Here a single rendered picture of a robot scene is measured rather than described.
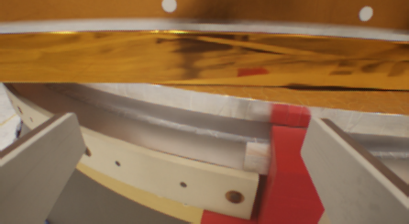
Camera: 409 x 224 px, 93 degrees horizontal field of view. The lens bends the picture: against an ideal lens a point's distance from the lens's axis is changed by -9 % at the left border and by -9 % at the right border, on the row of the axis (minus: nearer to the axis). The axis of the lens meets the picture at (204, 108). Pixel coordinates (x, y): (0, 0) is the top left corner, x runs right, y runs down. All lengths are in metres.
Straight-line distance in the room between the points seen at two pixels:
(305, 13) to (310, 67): 0.05
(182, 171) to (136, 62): 0.10
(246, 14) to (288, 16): 0.03
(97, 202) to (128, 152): 0.16
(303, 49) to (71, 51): 0.20
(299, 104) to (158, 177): 0.13
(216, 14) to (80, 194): 0.30
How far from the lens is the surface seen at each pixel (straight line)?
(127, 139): 0.20
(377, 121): 0.20
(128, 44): 0.19
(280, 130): 0.16
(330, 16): 0.20
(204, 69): 0.18
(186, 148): 0.18
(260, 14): 0.18
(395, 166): 0.22
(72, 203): 0.38
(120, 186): 0.29
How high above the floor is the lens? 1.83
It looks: 29 degrees down
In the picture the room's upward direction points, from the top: 1 degrees clockwise
